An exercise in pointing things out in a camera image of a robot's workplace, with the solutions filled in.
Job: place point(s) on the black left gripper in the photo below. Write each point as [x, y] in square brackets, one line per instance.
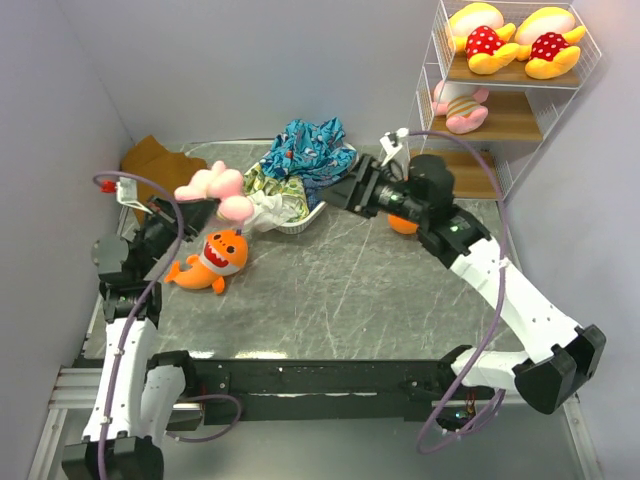
[195, 215]

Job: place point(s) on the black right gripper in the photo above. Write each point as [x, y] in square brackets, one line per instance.
[360, 198]

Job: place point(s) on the orange fox plush toy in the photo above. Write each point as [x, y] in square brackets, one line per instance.
[225, 253]

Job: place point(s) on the pink pig plush striped shirt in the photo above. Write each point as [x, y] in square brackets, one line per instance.
[462, 106]

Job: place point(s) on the yellow plush red dotted dress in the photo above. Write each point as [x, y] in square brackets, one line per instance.
[548, 42]

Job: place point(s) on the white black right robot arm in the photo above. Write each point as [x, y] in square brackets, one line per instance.
[558, 355]

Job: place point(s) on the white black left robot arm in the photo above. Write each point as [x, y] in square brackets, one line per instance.
[137, 391]

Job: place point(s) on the orange whale plush toy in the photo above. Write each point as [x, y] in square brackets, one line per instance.
[402, 226]

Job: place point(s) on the brown folded cloth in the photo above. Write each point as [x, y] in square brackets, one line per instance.
[151, 160]

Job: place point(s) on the white plastic laundry basket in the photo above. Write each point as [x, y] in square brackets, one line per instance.
[300, 226]

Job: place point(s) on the blue patterned cloth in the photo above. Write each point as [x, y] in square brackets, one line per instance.
[315, 153]

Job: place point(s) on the green white patterned cloth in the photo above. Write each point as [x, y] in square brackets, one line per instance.
[275, 201]

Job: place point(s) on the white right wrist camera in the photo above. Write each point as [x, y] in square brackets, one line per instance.
[395, 147]

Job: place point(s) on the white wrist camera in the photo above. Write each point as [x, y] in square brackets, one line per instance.
[125, 190]
[395, 147]

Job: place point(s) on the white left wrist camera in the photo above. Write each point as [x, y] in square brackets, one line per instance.
[125, 190]

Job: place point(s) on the white wire wooden shelf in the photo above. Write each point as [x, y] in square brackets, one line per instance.
[522, 110]

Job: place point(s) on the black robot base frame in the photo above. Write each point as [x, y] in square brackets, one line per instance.
[280, 389]

